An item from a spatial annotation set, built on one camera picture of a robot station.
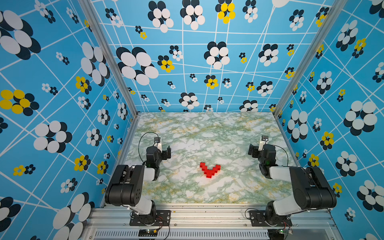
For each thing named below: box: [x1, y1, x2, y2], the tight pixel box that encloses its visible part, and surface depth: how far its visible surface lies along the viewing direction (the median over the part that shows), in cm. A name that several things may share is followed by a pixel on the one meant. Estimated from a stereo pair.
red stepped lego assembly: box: [199, 162, 221, 179], surface depth 89 cm
